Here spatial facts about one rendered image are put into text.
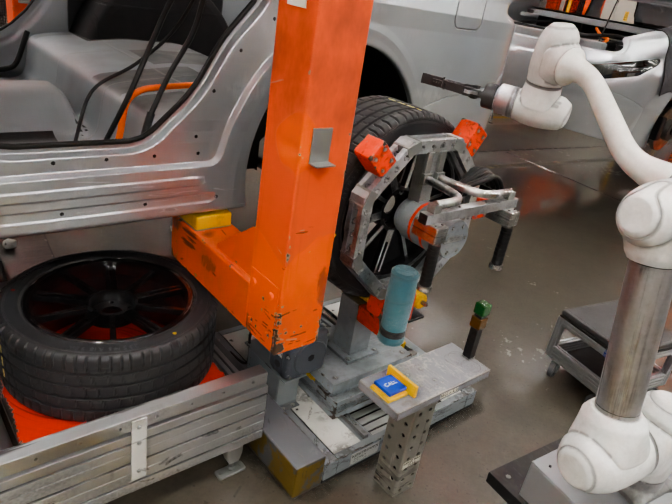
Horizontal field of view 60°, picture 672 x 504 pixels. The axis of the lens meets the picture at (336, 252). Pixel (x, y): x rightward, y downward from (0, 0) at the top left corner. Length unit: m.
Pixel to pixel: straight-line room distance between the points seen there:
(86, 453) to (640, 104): 3.81
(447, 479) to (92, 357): 1.26
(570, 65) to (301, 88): 0.72
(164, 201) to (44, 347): 0.55
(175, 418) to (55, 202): 0.69
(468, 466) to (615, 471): 0.85
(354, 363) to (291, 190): 0.95
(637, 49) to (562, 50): 2.67
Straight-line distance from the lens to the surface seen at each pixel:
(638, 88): 4.39
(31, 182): 1.77
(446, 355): 2.01
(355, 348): 2.26
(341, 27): 1.43
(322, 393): 2.19
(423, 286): 1.69
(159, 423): 1.77
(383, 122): 1.79
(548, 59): 1.74
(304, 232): 1.54
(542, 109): 1.79
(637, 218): 1.34
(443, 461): 2.30
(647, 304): 1.43
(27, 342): 1.82
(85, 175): 1.81
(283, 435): 2.05
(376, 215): 1.91
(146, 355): 1.74
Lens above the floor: 1.54
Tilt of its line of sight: 26 degrees down
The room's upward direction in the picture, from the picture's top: 10 degrees clockwise
